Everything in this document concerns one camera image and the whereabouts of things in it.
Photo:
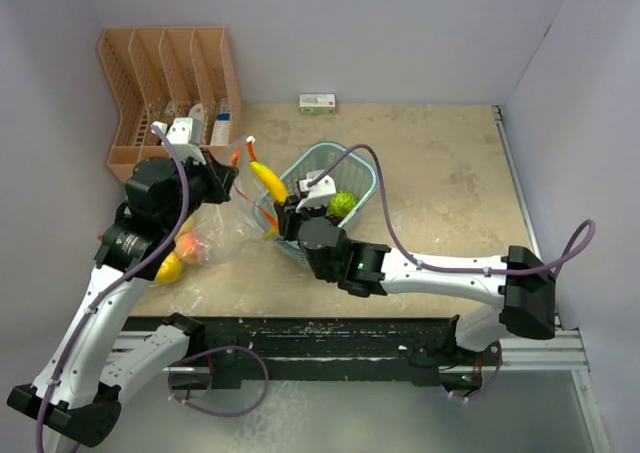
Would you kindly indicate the yellow banana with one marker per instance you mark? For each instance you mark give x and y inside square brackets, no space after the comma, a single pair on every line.
[271,181]

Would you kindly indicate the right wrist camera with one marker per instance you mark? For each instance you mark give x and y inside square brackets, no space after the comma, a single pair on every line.
[315,190]

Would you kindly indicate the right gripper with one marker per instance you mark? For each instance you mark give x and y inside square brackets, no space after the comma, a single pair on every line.
[289,217]

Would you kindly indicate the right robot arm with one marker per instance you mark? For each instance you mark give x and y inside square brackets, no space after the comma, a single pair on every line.
[515,291]

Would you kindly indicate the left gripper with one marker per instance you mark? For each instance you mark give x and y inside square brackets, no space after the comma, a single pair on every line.
[218,177]

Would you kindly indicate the peach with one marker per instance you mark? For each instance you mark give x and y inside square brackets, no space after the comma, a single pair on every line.
[190,249]

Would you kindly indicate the green white small box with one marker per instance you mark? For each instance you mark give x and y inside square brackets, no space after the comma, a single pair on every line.
[316,104]

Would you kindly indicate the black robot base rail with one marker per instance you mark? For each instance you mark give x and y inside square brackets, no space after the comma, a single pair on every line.
[324,350]

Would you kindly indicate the white blue box in organizer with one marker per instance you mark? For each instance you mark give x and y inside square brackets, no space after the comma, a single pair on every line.
[222,124]

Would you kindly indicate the green custard apple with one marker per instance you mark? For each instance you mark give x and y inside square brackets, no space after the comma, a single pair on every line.
[342,203]

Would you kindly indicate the pink desk organizer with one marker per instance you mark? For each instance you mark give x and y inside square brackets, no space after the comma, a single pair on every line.
[158,74]

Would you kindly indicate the yellow apple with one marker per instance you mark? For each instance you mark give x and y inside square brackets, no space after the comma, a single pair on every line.
[170,270]

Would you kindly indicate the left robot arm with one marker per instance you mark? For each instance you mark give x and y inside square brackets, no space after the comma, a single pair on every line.
[77,394]

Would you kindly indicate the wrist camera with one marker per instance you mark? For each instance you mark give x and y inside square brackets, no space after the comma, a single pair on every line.
[315,190]
[184,135]

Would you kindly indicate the white bottle in organizer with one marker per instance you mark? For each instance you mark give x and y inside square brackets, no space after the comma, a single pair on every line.
[197,116]

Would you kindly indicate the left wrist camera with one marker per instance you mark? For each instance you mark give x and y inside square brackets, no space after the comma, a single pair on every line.
[184,135]

